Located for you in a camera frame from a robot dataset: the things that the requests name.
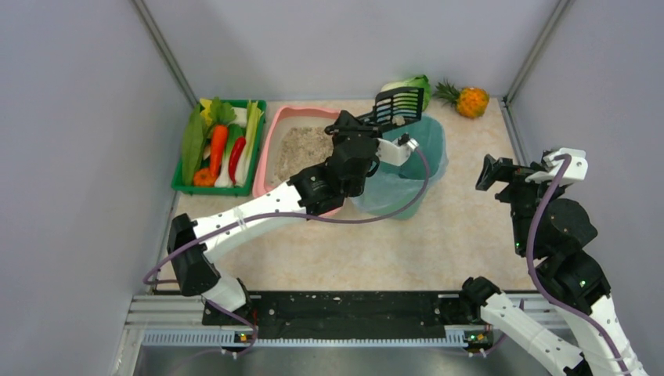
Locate grey litter clumps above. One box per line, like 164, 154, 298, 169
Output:
392, 115, 406, 127

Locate black litter scoop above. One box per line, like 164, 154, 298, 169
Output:
369, 87, 424, 132

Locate green trash bin with bag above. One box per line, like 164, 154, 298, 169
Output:
351, 114, 448, 216

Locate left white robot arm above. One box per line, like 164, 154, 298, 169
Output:
166, 110, 387, 312

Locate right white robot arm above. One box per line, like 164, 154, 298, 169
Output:
460, 148, 646, 375

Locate pink litter box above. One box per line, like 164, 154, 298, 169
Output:
252, 106, 340, 197

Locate toy pineapple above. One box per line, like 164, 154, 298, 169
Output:
434, 80, 490, 119

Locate toy bok choy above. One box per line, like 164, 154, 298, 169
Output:
381, 74, 432, 110

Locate toy celery stalk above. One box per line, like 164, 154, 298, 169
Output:
235, 101, 263, 186

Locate toy red chili pepper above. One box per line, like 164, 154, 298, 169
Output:
228, 136, 247, 186

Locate toy white scallion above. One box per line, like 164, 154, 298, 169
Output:
215, 124, 244, 188

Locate toy carrot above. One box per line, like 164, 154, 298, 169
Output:
209, 125, 229, 178

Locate toy yellow corn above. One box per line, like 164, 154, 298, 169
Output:
199, 98, 212, 126

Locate toy orange tomato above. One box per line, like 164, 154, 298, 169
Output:
193, 167, 217, 187

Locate toy green leaf vegetable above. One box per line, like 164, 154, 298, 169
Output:
181, 106, 208, 186

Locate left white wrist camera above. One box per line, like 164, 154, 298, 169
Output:
376, 133, 419, 166

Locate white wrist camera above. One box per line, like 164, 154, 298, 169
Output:
525, 147, 588, 186
376, 133, 419, 166

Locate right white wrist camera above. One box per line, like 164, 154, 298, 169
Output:
525, 147, 588, 186

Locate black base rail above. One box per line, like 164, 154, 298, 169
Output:
202, 291, 486, 340

